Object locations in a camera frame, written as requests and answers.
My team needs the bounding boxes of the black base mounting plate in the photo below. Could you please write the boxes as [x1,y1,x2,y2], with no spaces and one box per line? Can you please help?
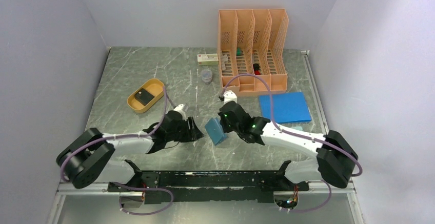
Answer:
[107,170,309,205]

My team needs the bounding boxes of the white small carton box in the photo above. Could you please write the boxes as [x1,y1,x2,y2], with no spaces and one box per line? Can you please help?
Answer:
[197,53,219,66]

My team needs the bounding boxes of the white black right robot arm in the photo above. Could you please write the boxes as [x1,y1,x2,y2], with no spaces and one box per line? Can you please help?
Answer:
[219,101,358,190]

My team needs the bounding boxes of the green item in organizer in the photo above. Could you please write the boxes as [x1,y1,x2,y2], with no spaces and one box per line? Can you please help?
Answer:
[236,47,243,56]

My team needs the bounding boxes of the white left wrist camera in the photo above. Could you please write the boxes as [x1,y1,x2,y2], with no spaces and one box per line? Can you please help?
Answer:
[173,104,188,112]

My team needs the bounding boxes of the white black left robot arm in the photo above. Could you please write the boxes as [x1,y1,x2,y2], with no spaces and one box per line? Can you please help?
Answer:
[56,110,204,191]

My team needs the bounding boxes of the orange plastic file organizer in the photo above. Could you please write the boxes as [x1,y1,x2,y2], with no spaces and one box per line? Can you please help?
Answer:
[217,9,289,97]

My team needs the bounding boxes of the red black item in organizer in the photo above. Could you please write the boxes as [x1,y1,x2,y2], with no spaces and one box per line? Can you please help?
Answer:
[253,64,261,75]

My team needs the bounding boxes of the black small box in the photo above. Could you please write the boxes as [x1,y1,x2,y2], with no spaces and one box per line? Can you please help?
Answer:
[134,88,154,106]

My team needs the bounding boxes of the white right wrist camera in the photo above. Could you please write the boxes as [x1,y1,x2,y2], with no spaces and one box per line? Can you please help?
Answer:
[219,90,238,104]

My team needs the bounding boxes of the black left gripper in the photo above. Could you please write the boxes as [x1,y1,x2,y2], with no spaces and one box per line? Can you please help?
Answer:
[166,116,204,142]

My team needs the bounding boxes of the clear plastic clip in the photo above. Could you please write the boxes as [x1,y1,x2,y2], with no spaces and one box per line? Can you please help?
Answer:
[221,54,229,71]

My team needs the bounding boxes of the blue leather card holder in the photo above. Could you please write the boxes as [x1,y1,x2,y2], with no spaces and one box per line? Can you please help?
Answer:
[205,117,227,146]

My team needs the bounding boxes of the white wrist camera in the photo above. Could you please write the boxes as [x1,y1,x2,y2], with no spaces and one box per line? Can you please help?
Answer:
[173,104,188,112]
[219,90,238,104]

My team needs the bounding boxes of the clear small jar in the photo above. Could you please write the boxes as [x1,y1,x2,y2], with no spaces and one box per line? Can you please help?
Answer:
[200,69,213,84]

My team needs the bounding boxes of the yellow oval tray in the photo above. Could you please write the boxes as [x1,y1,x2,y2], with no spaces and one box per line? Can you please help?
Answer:
[127,78,165,114]

